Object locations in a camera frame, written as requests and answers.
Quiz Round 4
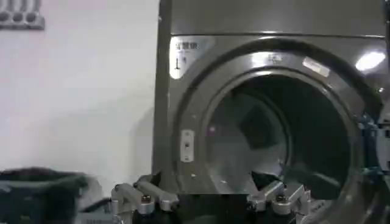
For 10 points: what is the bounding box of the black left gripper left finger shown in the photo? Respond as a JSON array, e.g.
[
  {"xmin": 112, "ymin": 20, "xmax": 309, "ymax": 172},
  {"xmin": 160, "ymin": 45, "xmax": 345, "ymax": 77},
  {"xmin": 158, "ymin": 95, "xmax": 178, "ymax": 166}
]
[{"xmin": 110, "ymin": 173, "xmax": 180, "ymax": 216}]

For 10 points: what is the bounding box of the round glass dryer door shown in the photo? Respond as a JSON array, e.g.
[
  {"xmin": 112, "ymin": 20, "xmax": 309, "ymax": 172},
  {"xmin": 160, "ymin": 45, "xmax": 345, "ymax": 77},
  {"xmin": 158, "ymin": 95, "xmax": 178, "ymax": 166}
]
[{"xmin": 358, "ymin": 103, "xmax": 390, "ymax": 224}]

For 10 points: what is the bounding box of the grey wall fixture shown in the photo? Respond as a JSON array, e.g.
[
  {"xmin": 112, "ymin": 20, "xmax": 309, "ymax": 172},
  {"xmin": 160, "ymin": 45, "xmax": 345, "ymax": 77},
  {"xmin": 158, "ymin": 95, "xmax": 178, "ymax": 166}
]
[{"xmin": 0, "ymin": 0, "xmax": 46, "ymax": 31}]

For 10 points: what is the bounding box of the grey dryer with round opening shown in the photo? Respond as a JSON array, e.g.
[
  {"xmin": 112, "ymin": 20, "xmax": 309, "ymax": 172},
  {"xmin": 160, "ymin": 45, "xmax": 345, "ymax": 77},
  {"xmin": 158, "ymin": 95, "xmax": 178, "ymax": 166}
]
[{"xmin": 151, "ymin": 0, "xmax": 390, "ymax": 224}]

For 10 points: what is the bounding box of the dark laundry basket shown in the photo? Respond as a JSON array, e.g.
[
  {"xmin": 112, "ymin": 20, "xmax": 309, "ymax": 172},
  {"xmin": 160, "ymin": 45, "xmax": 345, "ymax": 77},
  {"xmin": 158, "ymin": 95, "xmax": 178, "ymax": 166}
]
[{"xmin": 0, "ymin": 166, "xmax": 90, "ymax": 224}]

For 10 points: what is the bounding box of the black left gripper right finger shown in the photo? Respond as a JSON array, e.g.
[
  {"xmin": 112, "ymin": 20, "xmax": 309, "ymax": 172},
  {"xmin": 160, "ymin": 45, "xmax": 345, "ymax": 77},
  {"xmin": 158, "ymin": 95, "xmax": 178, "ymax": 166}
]
[{"xmin": 246, "ymin": 179, "xmax": 312, "ymax": 218}]

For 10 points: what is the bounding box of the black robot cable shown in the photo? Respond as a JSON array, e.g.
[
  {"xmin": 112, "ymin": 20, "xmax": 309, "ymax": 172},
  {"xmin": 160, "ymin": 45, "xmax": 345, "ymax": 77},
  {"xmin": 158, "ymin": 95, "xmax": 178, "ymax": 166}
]
[{"xmin": 79, "ymin": 197, "xmax": 112, "ymax": 213}]

